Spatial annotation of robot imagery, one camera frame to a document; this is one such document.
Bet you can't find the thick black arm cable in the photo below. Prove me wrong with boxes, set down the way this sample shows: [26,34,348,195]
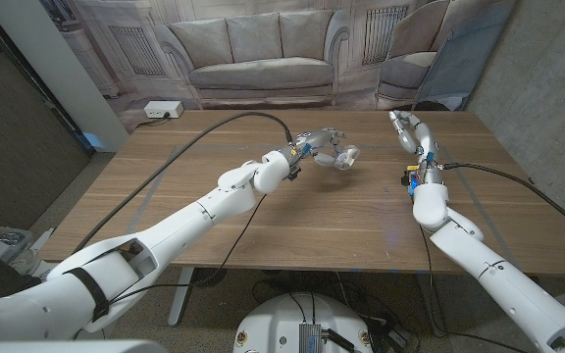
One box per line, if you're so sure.
[441,161,565,246]
[74,111,294,254]

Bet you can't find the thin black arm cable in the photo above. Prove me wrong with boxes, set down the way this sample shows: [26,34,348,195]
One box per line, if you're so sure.
[108,193,269,305]
[418,225,441,335]

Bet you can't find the white power strip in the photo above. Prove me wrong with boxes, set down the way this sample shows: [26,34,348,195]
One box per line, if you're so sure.
[143,100,184,120]

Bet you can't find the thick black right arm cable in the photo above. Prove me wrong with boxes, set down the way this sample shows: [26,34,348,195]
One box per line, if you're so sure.
[441,161,565,246]

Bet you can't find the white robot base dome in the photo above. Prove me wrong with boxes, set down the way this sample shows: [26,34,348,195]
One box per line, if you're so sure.
[232,292,376,353]

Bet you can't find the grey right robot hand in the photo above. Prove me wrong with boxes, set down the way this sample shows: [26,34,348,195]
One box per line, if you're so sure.
[388,110,443,173]

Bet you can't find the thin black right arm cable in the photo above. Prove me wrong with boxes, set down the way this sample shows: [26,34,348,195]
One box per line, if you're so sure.
[418,225,441,335]

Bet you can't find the clear tape roll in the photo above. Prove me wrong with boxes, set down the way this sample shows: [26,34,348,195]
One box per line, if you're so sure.
[334,144,362,171]

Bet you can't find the grey metal table leg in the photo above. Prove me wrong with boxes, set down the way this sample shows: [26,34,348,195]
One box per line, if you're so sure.
[417,273,448,338]
[168,267,196,328]

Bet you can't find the black power strip cable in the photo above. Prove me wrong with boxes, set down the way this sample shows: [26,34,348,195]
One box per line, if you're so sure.
[137,112,171,128]

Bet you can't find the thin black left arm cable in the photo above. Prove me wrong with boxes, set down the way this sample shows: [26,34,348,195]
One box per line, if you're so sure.
[108,193,269,305]

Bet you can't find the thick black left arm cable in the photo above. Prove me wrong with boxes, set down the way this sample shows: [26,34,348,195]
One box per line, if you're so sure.
[74,111,294,254]

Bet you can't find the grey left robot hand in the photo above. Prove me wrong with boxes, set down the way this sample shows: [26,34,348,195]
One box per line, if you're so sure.
[289,127,347,169]

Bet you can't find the printed living room backdrop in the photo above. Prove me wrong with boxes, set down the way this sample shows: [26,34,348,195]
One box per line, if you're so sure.
[39,0,517,133]

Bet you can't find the floor clutter pile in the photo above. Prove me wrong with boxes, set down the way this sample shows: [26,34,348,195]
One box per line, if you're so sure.
[0,218,66,279]

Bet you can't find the black round floor disc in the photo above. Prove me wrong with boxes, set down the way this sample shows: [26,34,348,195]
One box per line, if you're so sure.
[191,268,229,288]

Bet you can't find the silver module on base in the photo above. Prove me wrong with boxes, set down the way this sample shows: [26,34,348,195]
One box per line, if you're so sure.
[297,323,324,353]

